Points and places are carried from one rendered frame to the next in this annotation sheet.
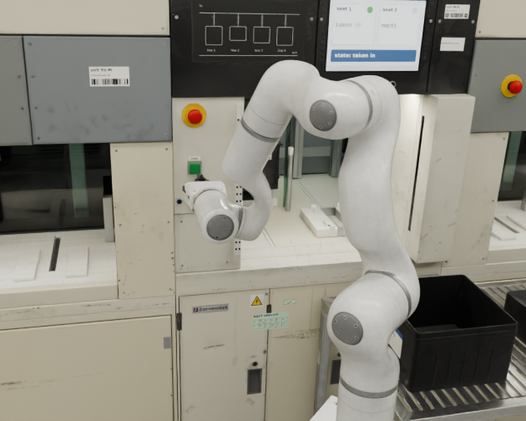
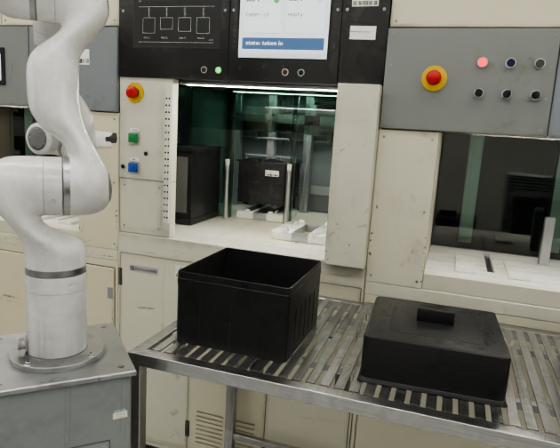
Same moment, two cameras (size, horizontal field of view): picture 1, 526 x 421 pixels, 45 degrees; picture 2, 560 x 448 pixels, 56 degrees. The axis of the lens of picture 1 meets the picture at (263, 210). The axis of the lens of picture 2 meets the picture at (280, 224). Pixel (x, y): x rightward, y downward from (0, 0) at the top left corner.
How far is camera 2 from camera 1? 1.34 m
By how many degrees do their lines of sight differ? 32
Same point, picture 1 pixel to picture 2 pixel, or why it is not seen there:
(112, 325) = not seen: hidden behind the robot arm
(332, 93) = not seen: outside the picture
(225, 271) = (156, 237)
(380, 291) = (28, 159)
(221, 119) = (155, 98)
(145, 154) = (100, 122)
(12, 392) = (9, 304)
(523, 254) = (473, 288)
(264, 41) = (186, 29)
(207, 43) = (144, 31)
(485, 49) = (399, 37)
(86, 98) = not seen: hidden behind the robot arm
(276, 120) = (41, 30)
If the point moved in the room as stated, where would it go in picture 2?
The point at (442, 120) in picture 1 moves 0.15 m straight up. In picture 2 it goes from (343, 108) to (348, 52)
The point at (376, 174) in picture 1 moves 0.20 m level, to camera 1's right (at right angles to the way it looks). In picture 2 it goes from (40, 50) to (109, 47)
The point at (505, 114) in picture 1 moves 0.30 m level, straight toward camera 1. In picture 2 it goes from (429, 111) to (352, 103)
